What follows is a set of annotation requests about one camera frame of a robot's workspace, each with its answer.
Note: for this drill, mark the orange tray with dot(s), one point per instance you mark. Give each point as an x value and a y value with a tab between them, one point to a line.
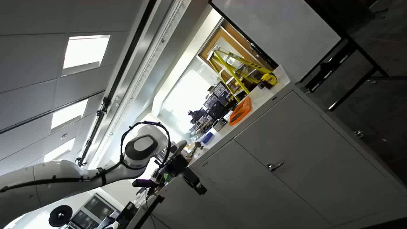
241	110

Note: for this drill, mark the yellow frame tool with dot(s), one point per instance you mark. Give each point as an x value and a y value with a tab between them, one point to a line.
239	75

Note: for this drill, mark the chrome door handle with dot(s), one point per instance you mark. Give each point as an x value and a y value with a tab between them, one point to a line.
274	166

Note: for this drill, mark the black monitor screen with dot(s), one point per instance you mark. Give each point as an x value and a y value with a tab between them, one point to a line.
92	212

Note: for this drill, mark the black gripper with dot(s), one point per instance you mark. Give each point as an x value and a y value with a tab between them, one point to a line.
178	165

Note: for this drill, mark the white cabinet door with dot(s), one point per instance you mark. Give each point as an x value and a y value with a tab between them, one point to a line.
242	193
321	165

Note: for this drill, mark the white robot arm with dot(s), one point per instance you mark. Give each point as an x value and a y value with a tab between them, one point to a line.
147	155

